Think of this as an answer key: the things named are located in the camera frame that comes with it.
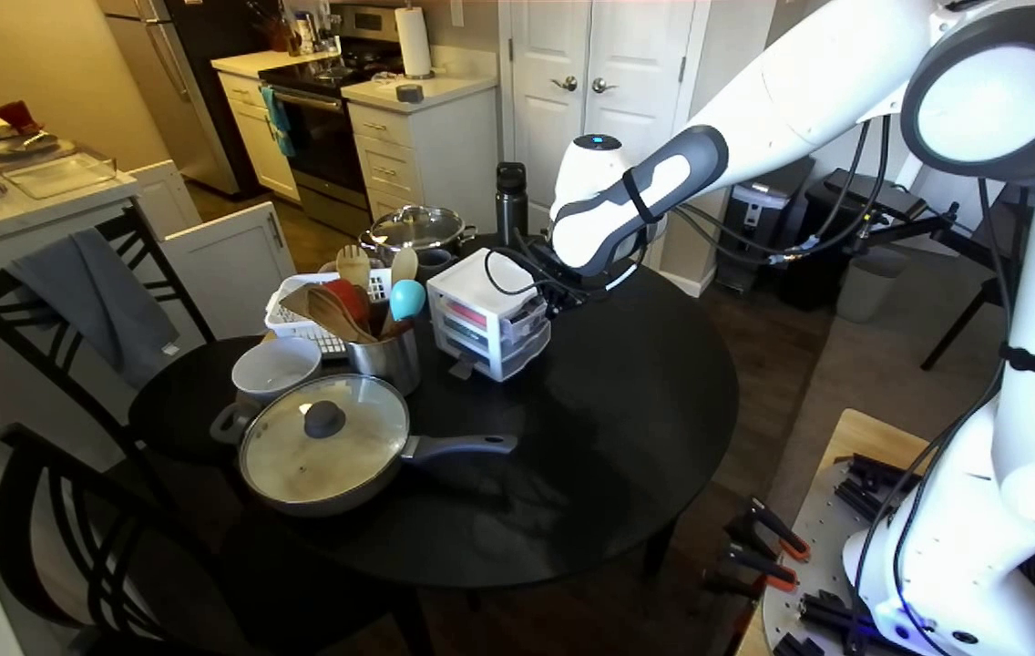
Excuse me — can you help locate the metal utensil holder cup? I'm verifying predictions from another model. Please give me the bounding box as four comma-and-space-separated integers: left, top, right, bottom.
345, 329, 418, 392

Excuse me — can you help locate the grey cloth on chair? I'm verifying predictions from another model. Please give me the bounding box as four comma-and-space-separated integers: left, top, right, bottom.
11, 231, 177, 388

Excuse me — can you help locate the round black table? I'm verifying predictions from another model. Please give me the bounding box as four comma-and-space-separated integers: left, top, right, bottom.
127, 232, 744, 656

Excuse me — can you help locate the white double door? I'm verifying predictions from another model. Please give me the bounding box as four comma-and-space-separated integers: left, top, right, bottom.
498, 0, 712, 219

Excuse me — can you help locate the white bowl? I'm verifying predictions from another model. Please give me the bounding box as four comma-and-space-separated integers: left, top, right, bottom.
230, 339, 320, 397

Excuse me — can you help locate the white plastic drawer organizer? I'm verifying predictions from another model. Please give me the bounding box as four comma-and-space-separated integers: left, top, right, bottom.
426, 247, 549, 382

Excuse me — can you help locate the blue spatula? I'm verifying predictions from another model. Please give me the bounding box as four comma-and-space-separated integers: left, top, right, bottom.
391, 282, 426, 320

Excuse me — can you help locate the black thermos bottle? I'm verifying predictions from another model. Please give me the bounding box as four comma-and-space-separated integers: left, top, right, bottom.
494, 160, 527, 245

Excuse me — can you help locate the black kitchen stove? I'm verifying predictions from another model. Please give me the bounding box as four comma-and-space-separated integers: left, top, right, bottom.
263, 3, 402, 232

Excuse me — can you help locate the stainless steel pot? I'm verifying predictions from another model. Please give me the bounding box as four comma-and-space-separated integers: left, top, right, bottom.
358, 204, 471, 264

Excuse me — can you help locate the black orange bar clamp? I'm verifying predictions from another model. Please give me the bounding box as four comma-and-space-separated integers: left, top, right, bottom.
724, 498, 810, 561

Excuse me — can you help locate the white paper towel roll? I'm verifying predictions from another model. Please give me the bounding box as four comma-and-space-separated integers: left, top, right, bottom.
394, 7, 435, 81

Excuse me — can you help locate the black wooden chair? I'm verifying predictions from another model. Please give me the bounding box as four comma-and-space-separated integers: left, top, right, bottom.
0, 204, 215, 458
0, 423, 239, 656

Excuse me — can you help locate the frying pan with glass lid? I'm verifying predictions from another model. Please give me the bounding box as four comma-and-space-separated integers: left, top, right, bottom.
211, 377, 518, 519

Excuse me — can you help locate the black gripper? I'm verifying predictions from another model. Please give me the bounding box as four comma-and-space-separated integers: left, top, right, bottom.
518, 242, 605, 307

